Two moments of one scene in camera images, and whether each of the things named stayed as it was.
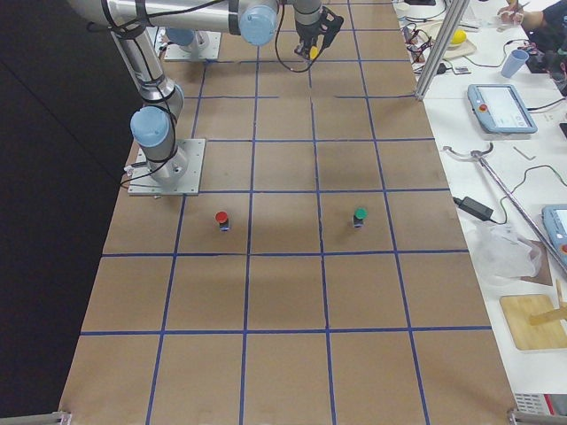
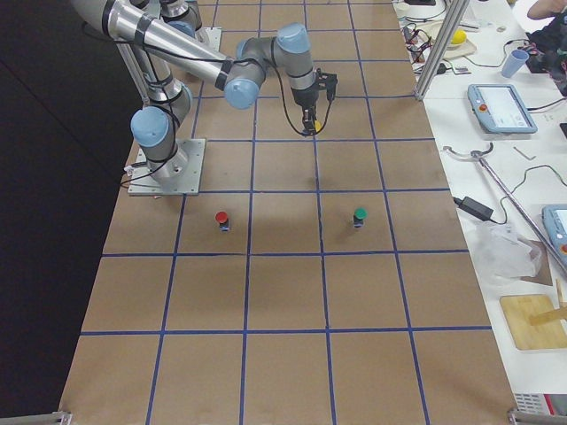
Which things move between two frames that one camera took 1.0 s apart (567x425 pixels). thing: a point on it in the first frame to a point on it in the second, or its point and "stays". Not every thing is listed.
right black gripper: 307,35 to 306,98
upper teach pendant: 500,109 stays
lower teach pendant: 555,218 stays
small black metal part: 359,215 stays
